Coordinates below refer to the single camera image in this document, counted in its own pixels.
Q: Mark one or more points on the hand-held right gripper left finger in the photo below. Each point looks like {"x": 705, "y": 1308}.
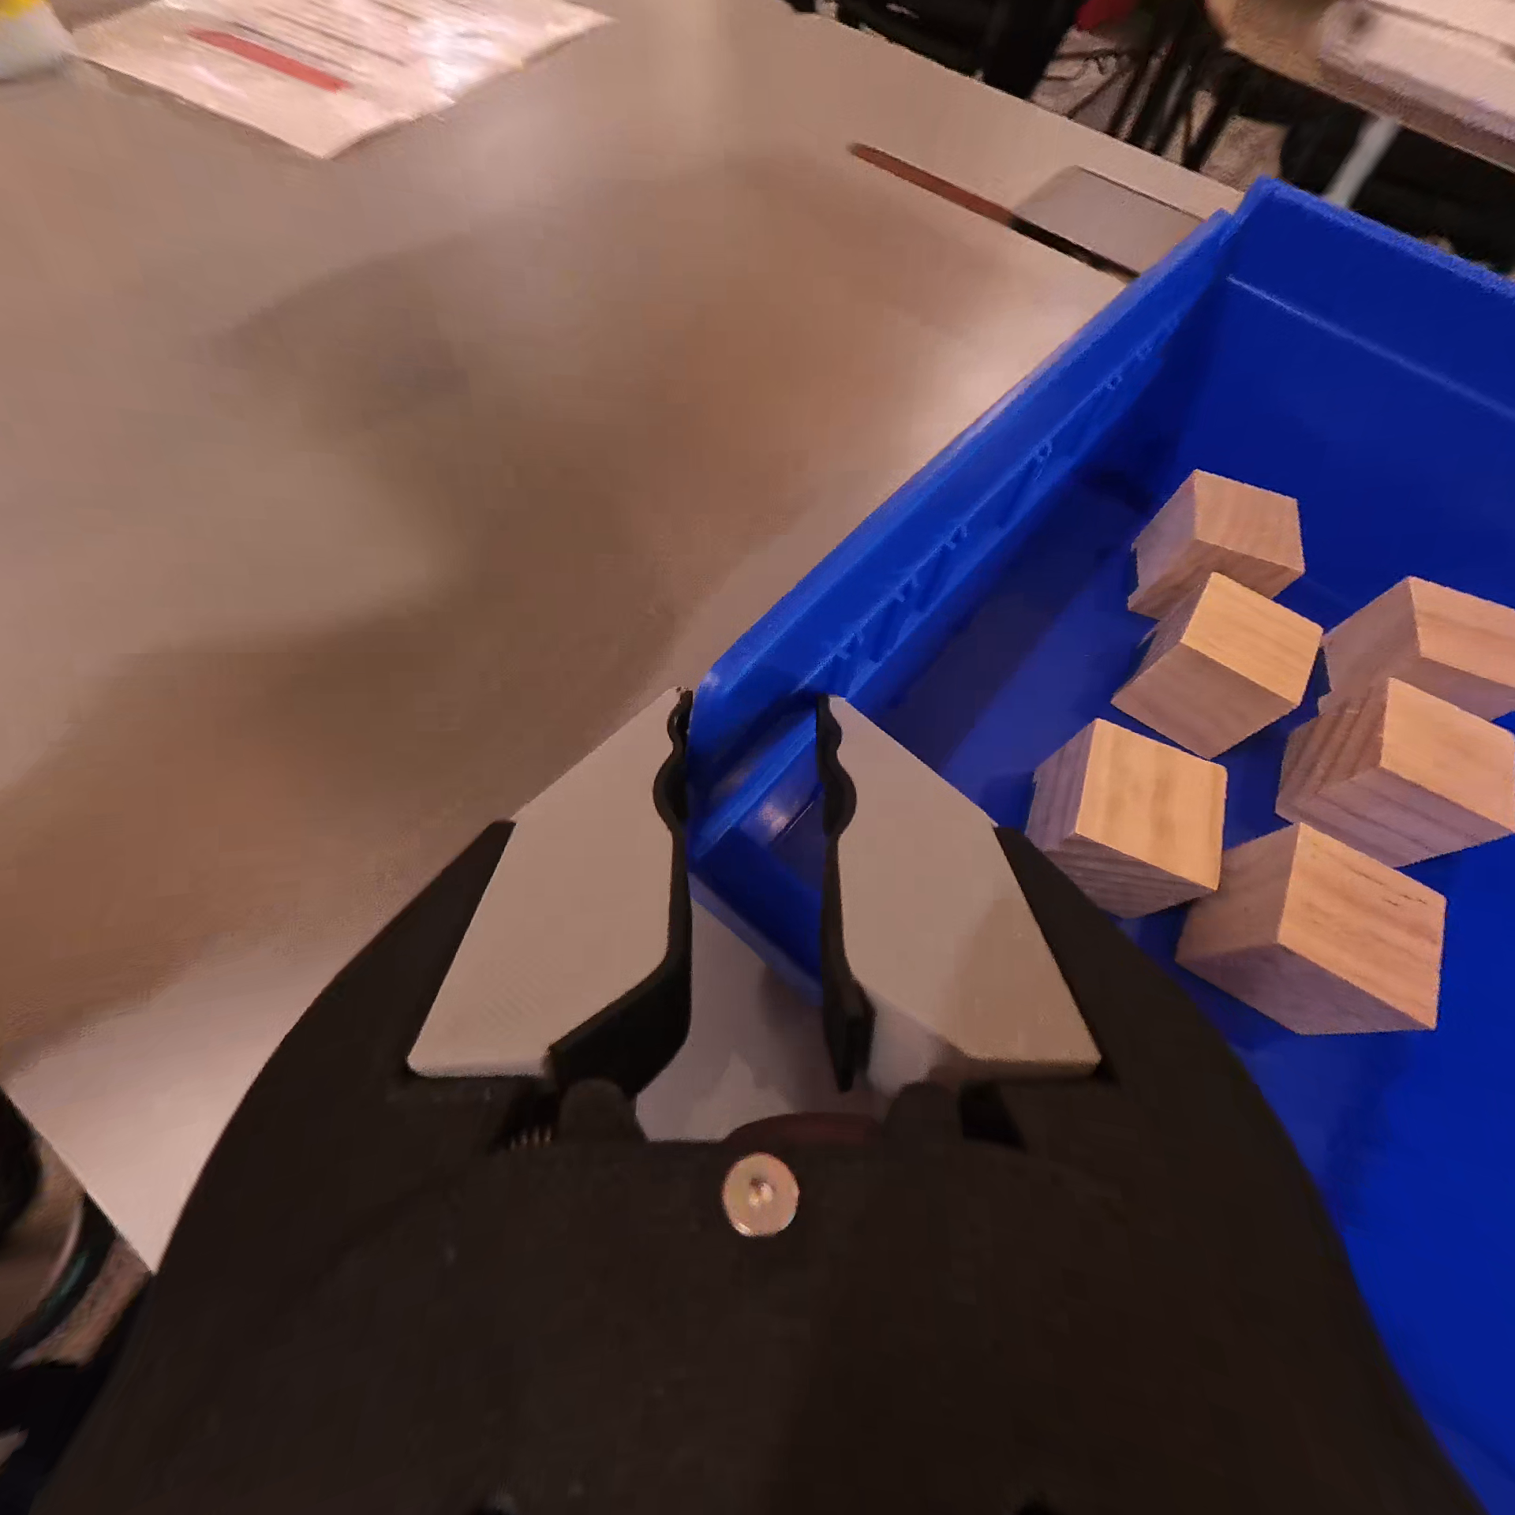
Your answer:
{"x": 555, "y": 948}

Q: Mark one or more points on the blue plastic bin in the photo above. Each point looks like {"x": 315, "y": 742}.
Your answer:
{"x": 1302, "y": 356}

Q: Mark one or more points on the instruction sheet on stand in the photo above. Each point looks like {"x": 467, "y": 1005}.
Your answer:
{"x": 1419, "y": 60}

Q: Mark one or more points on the pile of wooden cubes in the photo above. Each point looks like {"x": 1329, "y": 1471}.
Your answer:
{"x": 1183, "y": 663}

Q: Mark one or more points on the white printed paper sheet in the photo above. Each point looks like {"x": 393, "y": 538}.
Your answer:
{"x": 331, "y": 60}

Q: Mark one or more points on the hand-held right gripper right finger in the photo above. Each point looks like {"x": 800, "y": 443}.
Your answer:
{"x": 957, "y": 948}

